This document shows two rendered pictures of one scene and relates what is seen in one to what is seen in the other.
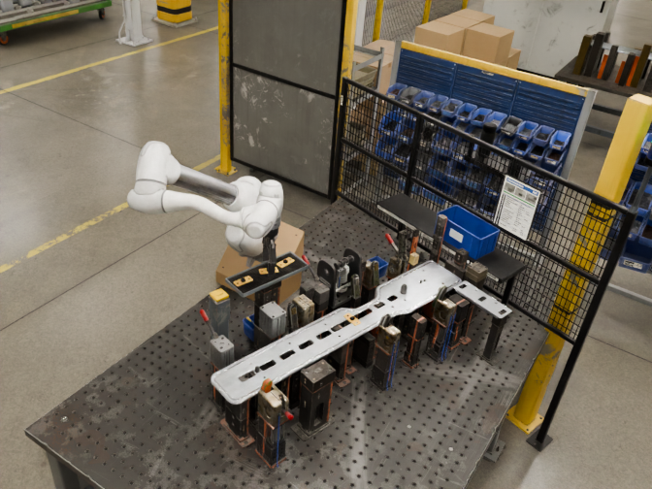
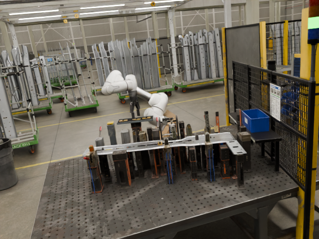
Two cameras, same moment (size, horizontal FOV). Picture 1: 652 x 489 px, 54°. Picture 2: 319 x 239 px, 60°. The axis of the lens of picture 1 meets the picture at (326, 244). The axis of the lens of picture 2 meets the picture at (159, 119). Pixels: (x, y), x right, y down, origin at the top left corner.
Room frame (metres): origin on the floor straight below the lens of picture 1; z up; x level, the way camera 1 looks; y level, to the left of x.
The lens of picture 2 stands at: (0.57, -1.86, 1.91)
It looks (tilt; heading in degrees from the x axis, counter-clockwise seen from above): 16 degrees down; 45
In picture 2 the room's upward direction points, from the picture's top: 7 degrees counter-clockwise
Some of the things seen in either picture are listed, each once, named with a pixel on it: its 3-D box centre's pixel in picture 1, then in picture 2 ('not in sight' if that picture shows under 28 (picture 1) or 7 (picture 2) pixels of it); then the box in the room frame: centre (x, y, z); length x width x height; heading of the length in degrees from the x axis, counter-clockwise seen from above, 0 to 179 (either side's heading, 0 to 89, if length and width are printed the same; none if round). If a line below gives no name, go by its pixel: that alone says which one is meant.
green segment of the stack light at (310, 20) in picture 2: not in sight; (314, 22); (2.48, -1.33, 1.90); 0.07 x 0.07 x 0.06
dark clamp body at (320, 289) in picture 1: (316, 317); (157, 147); (2.34, 0.01, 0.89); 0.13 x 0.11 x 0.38; 44
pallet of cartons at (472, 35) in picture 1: (465, 71); not in sight; (7.24, -1.39, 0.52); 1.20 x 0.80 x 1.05; 147
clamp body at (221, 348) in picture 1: (222, 374); (102, 155); (1.93, 0.39, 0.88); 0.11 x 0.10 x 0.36; 44
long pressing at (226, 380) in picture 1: (349, 322); (157, 144); (2.20, -0.14, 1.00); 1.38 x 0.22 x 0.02; 134
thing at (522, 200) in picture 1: (516, 207); (276, 101); (2.86, -0.95, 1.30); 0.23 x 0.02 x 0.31; 44
